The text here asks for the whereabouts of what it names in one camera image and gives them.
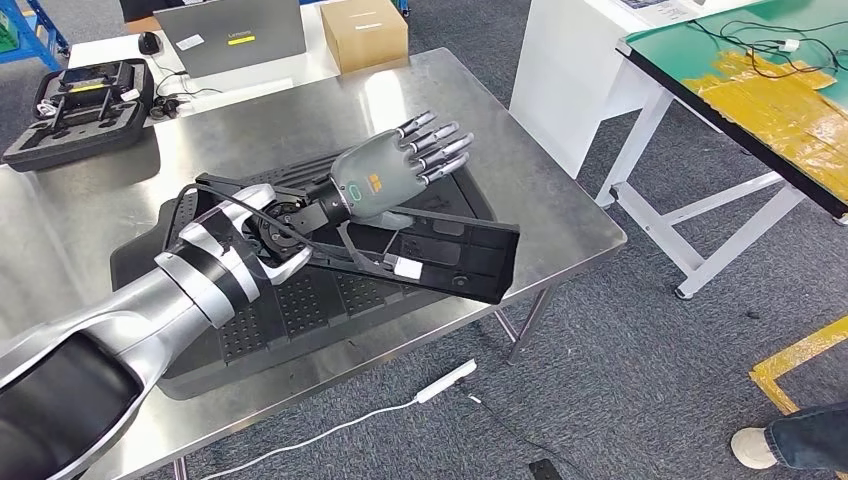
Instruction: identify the black remote controller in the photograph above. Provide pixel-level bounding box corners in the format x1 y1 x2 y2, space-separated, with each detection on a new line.
56 62 137 101

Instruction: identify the white cabinet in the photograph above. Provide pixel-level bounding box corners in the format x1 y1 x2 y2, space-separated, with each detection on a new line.
508 0 705 180

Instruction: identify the brown cardboard box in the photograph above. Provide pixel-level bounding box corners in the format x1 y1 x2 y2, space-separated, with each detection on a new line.
319 0 411 76

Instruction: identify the person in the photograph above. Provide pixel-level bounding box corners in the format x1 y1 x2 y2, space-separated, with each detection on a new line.
729 400 848 473

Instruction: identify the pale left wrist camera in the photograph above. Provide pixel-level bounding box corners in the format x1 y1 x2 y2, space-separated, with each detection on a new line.
380 253 426 282

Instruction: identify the black foam equipment case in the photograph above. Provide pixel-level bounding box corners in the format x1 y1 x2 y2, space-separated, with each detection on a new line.
1 57 156 174

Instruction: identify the white power strip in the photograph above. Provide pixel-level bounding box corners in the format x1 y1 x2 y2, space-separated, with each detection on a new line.
414 358 479 406

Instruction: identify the black cable bundle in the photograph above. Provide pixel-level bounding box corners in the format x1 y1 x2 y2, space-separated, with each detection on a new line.
148 94 183 122

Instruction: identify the white printed paper sheet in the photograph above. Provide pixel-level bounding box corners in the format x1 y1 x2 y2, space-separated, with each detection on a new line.
617 0 702 28

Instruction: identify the green top work table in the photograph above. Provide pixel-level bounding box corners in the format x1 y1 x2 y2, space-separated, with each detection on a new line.
594 0 848 301

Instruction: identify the yellow tape patch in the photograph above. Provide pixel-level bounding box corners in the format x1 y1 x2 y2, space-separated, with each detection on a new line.
682 49 848 205

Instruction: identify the black plastic bracket plate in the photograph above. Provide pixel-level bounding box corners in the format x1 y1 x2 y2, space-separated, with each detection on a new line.
193 168 522 307

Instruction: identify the black floor device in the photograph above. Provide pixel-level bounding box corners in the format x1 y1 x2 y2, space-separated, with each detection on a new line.
527 457 566 480

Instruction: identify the blue metal shelf rack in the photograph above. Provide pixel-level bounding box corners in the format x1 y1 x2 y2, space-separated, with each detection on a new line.
0 0 72 72

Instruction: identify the white power cable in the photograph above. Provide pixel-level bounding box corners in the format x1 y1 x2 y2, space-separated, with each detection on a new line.
197 396 423 480

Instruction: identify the white desk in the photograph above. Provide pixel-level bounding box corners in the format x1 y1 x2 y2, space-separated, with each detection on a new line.
67 0 413 128

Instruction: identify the grey laptop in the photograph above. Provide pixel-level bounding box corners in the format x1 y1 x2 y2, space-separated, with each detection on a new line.
152 0 309 80

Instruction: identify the large black perforated panel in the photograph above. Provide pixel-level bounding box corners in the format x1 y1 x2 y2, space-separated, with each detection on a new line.
109 149 499 403

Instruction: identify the yellow floor tape square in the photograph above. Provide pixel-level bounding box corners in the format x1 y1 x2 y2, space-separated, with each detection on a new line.
748 313 848 417

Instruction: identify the stainless steel workbench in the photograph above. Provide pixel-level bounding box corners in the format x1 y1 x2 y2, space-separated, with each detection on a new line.
0 46 629 480

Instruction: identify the thin black desk cable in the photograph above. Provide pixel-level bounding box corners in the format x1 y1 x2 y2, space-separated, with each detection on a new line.
150 54 225 99

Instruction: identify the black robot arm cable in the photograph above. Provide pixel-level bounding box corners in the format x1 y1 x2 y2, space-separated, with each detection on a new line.
172 182 399 266

